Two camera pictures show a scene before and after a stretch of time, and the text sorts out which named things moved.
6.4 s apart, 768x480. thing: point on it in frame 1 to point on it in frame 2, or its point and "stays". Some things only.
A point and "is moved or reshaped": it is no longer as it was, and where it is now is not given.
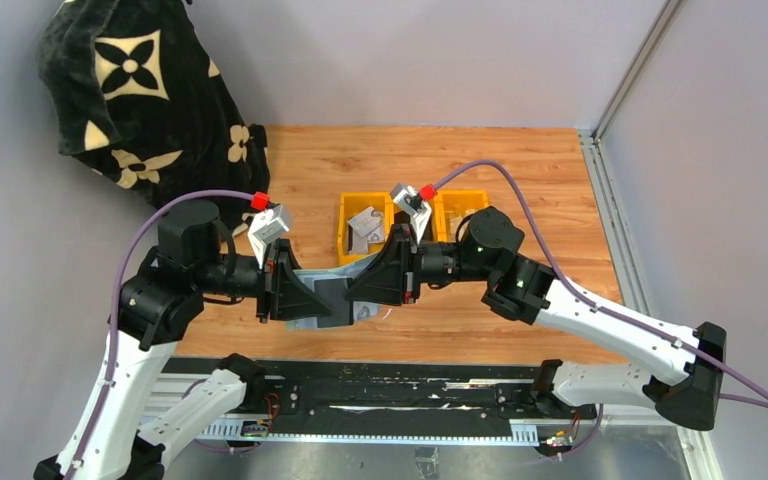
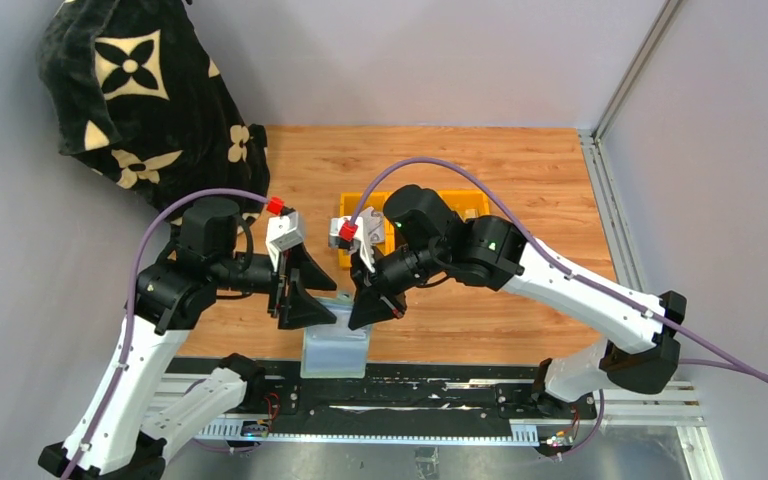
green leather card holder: [362, 310] is moved or reshaped
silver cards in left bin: [366, 227] stays
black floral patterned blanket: [132, 88] stays
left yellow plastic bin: [364, 223] stays
